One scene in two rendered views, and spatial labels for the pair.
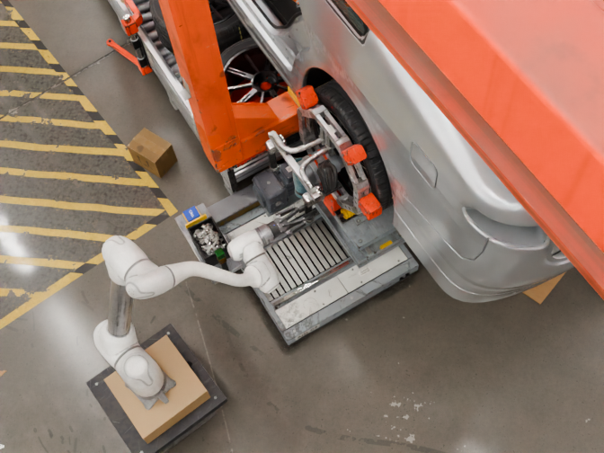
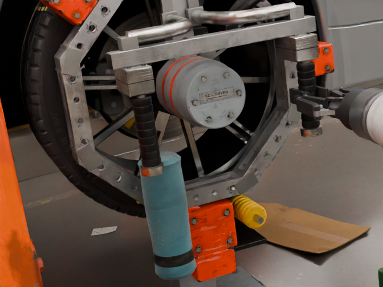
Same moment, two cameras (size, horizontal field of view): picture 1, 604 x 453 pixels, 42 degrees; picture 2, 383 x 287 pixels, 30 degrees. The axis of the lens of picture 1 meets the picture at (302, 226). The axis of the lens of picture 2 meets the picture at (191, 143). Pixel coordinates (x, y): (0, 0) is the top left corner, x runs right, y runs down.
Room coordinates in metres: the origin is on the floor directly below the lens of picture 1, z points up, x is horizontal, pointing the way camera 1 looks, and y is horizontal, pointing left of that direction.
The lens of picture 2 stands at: (1.93, 1.36, 1.15)
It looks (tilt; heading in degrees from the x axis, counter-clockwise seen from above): 16 degrees down; 275
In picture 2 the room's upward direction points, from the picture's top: 8 degrees counter-clockwise
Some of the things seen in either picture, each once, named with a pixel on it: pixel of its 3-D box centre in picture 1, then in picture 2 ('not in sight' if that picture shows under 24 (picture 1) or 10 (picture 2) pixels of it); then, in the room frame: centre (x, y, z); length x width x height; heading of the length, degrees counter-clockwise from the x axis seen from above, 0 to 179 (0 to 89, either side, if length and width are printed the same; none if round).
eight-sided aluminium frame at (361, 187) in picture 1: (333, 158); (186, 85); (2.07, -0.18, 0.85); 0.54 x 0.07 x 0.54; 24
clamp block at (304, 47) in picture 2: (313, 196); (296, 45); (1.83, -0.07, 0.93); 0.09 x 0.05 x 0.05; 114
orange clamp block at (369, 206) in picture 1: (369, 207); (309, 59); (1.78, -0.32, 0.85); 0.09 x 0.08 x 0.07; 24
